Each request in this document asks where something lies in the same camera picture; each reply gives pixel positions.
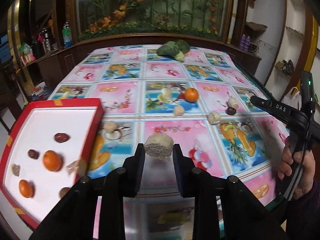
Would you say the beige lotus root piece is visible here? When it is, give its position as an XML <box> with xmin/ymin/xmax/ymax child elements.
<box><xmin>207</xmin><ymin>111</ymin><xmax>221</xmax><ymax>125</ymax></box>

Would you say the person right hand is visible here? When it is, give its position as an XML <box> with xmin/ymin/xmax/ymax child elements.
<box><xmin>278</xmin><ymin>136</ymin><xmax>316</xmax><ymax>199</ymax></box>

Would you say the dark red jujube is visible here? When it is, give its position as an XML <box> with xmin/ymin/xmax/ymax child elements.
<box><xmin>226</xmin><ymin>107</ymin><xmax>236</xmax><ymax>115</ymax></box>
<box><xmin>54</xmin><ymin>133</ymin><xmax>70</xmax><ymax>143</ymax></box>

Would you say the colourful patterned tablecloth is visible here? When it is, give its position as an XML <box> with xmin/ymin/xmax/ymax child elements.
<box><xmin>50</xmin><ymin>45</ymin><xmax>288</xmax><ymax>209</ymax></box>

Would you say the orange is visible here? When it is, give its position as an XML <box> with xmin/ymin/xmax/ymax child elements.
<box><xmin>18</xmin><ymin>179</ymin><xmax>34</xmax><ymax>198</ymax></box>
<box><xmin>184</xmin><ymin>88</ymin><xmax>199</xmax><ymax>103</ymax></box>
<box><xmin>42</xmin><ymin>150</ymin><xmax>63</xmax><ymax>172</ymax></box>

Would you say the white plastic bag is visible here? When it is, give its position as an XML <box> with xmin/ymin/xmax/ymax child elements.
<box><xmin>281</xmin><ymin>87</ymin><xmax>302</xmax><ymax>110</ymax></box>

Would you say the red white shallow box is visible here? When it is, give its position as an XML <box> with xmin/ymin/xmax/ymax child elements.
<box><xmin>1</xmin><ymin>98</ymin><xmax>104</xmax><ymax>229</ymax></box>

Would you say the small beige root piece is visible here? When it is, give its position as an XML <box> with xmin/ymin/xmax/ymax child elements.
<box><xmin>173</xmin><ymin>105</ymin><xmax>185</xmax><ymax>116</ymax></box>

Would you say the green leafy vegetable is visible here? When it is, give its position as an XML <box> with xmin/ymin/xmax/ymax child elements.
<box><xmin>157</xmin><ymin>40</ymin><xmax>190</xmax><ymax>62</ymax></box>

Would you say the purple bottles pair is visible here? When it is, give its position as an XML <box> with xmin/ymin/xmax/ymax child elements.
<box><xmin>239</xmin><ymin>34</ymin><xmax>251</xmax><ymax>51</ymax></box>

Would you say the orange at table edge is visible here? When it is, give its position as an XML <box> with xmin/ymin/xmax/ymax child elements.
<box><xmin>18</xmin><ymin>179</ymin><xmax>34</xmax><ymax>198</ymax></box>

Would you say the green spray bottle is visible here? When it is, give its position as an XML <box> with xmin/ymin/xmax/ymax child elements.
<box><xmin>62</xmin><ymin>22</ymin><xmax>73</xmax><ymax>47</ymax></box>

